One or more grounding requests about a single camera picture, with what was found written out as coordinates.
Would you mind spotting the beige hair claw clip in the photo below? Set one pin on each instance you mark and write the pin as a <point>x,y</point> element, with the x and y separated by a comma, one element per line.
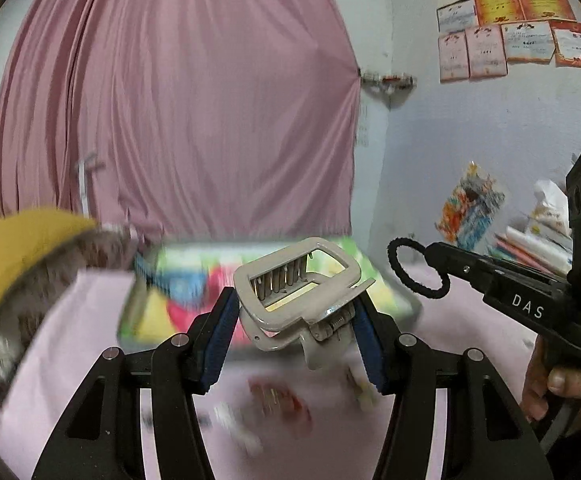
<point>301,294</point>

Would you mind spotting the stack of books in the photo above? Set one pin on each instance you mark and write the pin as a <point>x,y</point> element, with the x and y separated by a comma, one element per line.
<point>537,252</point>

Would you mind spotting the curtain tieback holder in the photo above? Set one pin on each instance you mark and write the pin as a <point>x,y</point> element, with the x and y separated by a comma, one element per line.
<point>387,84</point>

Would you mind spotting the person's right hand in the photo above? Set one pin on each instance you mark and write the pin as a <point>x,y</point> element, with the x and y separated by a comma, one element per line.
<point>539,381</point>

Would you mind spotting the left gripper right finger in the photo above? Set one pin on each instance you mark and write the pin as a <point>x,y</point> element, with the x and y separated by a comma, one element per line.
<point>486,436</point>

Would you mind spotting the white tissue pack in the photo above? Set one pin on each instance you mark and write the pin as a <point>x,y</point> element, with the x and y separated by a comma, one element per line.
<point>551,209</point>

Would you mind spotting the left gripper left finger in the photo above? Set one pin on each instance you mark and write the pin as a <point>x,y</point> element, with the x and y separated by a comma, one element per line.
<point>98,435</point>

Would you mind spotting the white polka dot hair clip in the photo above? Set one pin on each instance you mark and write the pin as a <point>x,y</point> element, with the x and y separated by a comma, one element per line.
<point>232,422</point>

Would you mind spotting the colourful wall decoration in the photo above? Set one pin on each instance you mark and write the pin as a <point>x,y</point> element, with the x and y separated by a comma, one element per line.
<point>468,213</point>

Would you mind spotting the wall certificates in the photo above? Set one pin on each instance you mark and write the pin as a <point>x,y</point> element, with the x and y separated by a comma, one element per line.
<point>480,39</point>

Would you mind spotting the white window handle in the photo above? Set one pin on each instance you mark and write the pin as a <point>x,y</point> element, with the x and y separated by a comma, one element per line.
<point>84,167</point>

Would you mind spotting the pink curtain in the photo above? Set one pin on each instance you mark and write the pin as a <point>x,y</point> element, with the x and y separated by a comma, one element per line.
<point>209,118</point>

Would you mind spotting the floral pillow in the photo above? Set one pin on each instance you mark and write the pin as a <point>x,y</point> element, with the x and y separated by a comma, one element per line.
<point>28,301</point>

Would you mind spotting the yellow pillow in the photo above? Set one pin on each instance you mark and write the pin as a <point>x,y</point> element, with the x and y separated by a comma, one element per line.
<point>29,236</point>

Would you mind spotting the pink blanket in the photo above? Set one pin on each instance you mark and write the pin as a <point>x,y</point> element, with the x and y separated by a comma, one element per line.
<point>314,424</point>

